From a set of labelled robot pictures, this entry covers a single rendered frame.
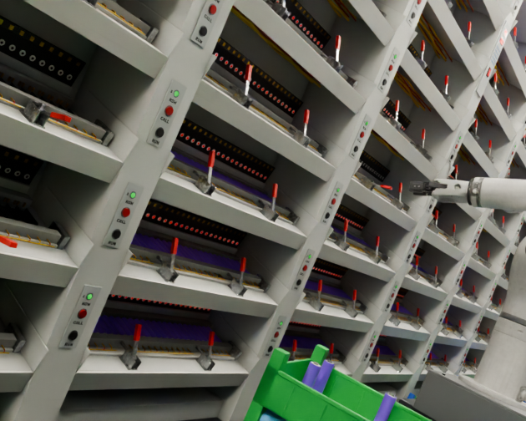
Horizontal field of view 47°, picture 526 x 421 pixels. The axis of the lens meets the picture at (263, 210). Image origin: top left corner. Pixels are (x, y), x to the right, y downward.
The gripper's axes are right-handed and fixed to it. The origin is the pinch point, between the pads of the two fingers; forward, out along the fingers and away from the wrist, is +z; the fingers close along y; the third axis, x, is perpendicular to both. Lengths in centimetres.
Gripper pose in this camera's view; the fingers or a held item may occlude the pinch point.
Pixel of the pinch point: (418, 188)
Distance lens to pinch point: 183.7
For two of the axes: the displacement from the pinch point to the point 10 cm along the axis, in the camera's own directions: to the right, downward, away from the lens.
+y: 5.2, 2.2, 8.2
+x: 1.9, -9.7, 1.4
